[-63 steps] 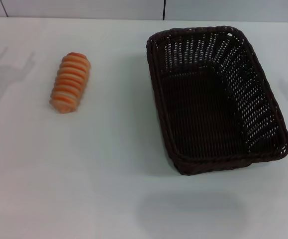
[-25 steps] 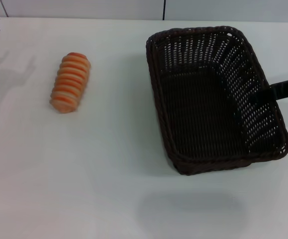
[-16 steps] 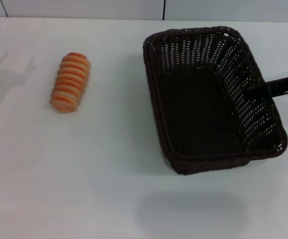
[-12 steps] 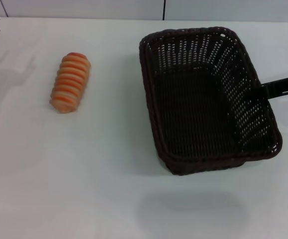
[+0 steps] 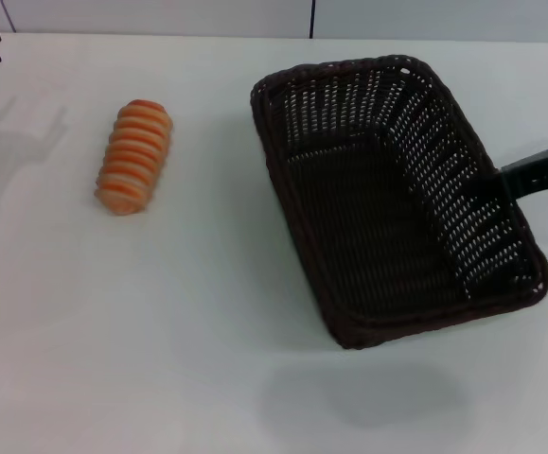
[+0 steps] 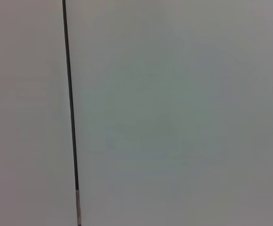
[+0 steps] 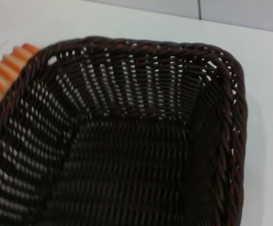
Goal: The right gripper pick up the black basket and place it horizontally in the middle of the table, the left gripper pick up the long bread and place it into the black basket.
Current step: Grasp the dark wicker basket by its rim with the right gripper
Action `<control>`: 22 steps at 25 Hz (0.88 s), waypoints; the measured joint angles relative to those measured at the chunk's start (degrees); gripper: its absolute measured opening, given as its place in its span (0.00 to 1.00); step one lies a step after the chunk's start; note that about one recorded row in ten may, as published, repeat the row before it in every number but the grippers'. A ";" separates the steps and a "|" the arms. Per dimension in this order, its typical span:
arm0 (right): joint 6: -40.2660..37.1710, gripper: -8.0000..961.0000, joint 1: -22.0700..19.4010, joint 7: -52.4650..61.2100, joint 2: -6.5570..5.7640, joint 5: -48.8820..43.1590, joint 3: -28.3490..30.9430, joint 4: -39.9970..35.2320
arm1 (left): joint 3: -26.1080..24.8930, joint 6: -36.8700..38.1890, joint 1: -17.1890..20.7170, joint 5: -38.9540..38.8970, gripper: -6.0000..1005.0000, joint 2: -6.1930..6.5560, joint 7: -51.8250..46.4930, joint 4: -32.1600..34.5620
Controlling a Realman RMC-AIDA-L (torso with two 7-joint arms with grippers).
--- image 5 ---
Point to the dark brown wicker basket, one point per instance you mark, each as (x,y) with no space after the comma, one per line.
(363,222)

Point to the orange striped bread loaf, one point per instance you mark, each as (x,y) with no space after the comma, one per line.
(134,156)

